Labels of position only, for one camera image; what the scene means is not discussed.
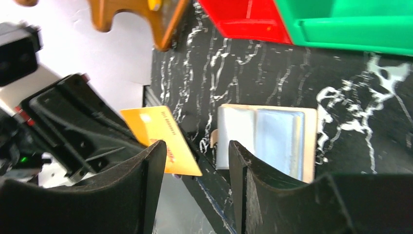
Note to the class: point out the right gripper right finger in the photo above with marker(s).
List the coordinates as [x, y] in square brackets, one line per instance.
[267, 201]

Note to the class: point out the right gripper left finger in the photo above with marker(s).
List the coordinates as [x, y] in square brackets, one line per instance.
[120, 200]

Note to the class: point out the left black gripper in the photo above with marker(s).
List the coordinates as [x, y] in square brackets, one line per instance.
[66, 118]

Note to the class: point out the gold credit card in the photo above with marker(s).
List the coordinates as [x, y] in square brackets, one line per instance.
[151, 124]

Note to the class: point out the beige leather card holder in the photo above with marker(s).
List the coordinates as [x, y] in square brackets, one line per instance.
[283, 137]

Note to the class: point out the orange wooden shelf rack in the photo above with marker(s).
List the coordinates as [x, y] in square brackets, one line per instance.
[100, 26]

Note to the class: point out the small yellow object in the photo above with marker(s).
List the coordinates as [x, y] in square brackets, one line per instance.
[155, 5]

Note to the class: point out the green plastic bin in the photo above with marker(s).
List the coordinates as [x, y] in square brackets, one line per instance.
[384, 26]

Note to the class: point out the left red plastic bin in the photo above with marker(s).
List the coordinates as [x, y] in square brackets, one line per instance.
[247, 19]

